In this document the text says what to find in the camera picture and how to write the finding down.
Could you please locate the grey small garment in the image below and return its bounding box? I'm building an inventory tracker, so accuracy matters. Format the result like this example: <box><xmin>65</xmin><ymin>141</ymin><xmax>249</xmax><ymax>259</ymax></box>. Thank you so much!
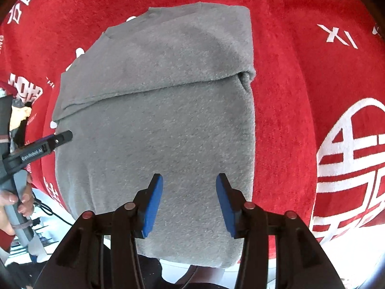
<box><xmin>52</xmin><ymin>2</ymin><xmax>257</xmax><ymax>269</ymax></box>

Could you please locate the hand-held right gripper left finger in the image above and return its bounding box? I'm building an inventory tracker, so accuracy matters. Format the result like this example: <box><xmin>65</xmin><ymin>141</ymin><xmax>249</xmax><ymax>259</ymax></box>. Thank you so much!
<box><xmin>35</xmin><ymin>173</ymin><xmax>164</xmax><ymax>289</ymax></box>

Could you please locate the pile of mixed clothes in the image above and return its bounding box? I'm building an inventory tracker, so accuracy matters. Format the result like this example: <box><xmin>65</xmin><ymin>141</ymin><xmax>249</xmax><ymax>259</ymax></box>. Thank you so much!
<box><xmin>0</xmin><ymin>81</ymin><xmax>34</xmax><ymax>151</ymax></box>

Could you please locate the black cable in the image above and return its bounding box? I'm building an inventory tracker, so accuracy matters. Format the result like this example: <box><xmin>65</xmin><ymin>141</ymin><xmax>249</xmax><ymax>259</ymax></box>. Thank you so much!
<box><xmin>30</xmin><ymin>198</ymin><xmax>74</xmax><ymax>227</ymax></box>

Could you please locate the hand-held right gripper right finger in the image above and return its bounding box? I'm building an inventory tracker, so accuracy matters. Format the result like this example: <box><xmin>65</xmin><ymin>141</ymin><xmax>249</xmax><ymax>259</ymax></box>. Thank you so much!
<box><xmin>216</xmin><ymin>173</ymin><xmax>346</xmax><ymax>289</ymax></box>

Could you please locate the red printed blanket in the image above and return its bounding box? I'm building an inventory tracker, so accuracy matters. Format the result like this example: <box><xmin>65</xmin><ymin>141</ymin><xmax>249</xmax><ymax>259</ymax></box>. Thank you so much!
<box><xmin>0</xmin><ymin>0</ymin><xmax>385</xmax><ymax>247</ymax></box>

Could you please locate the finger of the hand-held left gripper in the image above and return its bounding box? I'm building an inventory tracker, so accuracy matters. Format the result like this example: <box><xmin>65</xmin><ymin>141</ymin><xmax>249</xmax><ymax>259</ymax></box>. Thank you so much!
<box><xmin>38</xmin><ymin>130</ymin><xmax>73</xmax><ymax>149</ymax></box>

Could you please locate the person's left hand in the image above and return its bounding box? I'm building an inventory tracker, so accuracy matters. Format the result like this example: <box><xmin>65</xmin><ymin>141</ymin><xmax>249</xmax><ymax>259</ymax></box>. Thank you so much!
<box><xmin>0</xmin><ymin>173</ymin><xmax>35</xmax><ymax>237</ymax></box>

